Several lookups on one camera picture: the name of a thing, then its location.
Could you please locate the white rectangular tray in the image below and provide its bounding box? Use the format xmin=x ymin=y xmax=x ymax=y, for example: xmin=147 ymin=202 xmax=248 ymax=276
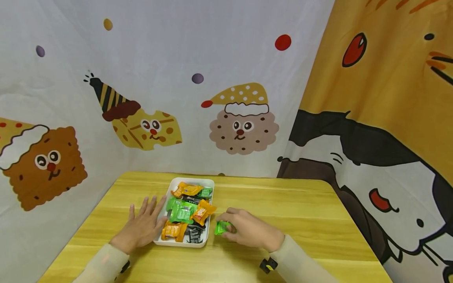
xmin=153 ymin=177 xmax=215 ymax=248

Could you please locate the green snack packet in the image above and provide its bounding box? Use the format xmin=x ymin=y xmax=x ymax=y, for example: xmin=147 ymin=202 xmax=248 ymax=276
xmin=214 ymin=221 xmax=234 ymax=236

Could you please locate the person's right hand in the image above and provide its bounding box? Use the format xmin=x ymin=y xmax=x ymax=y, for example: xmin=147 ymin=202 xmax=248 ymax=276
xmin=215 ymin=208 xmax=286 ymax=253

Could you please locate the pile of assorted snack packs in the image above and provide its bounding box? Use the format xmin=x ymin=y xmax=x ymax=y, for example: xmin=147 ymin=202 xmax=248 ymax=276
xmin=161 ymin=182 xmax=217 ymax=244

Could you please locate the person's right forearm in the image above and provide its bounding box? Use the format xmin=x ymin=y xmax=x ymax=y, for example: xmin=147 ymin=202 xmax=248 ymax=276
xmin=270 ymin=235 xmax=341 ymax=283

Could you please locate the person's left forearm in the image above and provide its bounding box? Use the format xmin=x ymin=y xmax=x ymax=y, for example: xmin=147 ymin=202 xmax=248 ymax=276
xmin=72 ymin=243 xmax=131 ymax=283

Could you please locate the person's left hand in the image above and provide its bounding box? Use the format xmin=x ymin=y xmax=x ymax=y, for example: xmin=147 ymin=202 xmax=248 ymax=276
xmin=109 ymin=195 xmax=168 ymax=255

